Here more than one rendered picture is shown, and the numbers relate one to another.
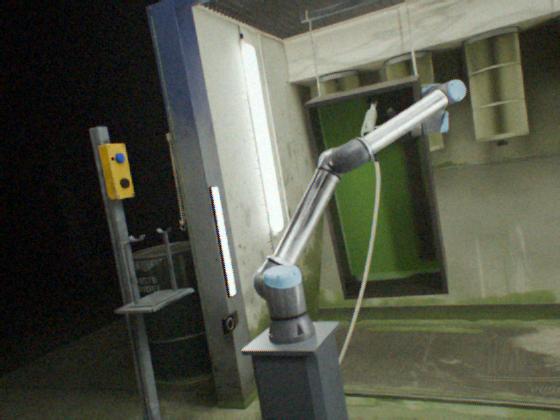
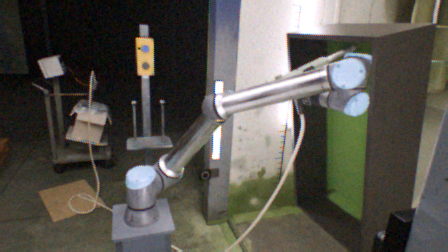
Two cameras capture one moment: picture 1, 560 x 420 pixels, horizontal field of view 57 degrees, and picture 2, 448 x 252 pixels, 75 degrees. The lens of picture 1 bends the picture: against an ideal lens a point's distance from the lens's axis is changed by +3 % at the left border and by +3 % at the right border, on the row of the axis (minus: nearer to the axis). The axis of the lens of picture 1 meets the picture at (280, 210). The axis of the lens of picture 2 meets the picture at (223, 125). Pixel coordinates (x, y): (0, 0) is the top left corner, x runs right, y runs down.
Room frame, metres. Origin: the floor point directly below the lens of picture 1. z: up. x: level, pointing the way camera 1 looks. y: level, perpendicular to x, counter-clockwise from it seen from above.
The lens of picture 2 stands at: (1.30, -1.23, 1.62)
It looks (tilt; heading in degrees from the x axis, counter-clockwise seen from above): 18 degrees down; 45
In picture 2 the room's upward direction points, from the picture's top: 3 degrees clockwise
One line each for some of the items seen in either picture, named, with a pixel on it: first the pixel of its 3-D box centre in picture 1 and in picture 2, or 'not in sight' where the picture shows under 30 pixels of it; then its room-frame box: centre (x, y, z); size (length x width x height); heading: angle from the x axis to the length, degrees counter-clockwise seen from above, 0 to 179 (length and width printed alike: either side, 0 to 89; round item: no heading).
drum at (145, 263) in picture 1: (180, 307); not in sight; (3.56, 0.82, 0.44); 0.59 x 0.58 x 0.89; 45
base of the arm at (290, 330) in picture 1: (290, 323); (142, 208); (1.97, 0.03, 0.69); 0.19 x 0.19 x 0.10
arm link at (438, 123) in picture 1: (434, 123); (348, 100); (2.39, -0.79, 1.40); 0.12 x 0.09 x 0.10; 72
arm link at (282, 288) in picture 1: (283, 289); (142, 185); (1.98, 0.04, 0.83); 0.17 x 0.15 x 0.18; 16
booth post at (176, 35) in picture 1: (206, 210); (220, 95); (2.88, 0.42, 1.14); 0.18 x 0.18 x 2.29; 65
